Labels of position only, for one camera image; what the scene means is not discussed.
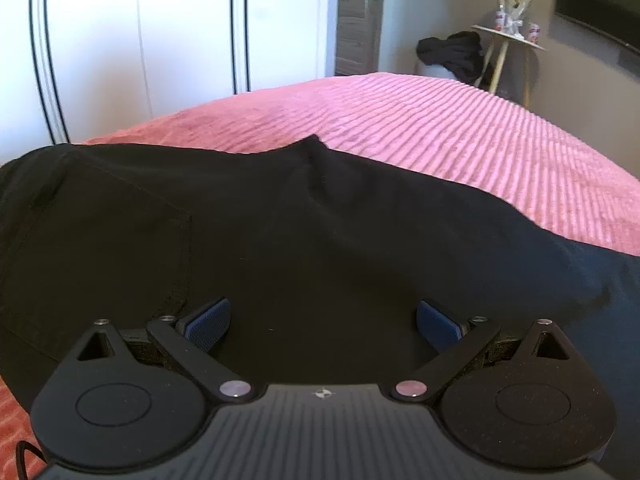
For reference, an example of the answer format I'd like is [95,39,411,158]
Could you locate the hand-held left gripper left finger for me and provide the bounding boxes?
[75,297,257,404]

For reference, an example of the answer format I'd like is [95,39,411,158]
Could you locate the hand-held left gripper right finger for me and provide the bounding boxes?
[390,299,572,404]

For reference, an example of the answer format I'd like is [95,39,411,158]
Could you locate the black pants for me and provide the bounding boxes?
[0,134,640,480]

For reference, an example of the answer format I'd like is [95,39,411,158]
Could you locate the pink ribbed blanket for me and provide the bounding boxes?
[0,72,640,480]

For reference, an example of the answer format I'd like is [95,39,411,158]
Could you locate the grey round basket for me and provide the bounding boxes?
[418,61,456,81]

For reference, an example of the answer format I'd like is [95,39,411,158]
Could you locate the pile of black clothes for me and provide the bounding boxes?
[416,31,485,84]

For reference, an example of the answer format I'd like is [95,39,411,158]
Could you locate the white wardrobe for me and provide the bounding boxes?
[0,0,342,166]

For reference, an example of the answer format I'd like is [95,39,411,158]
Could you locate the round side table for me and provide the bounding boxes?
[470,24,549,109]

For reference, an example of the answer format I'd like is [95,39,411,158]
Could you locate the dark wooden door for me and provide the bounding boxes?
[334,0,389,79]

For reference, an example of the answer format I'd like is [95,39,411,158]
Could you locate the black cable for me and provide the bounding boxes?
[15,440,47,480]

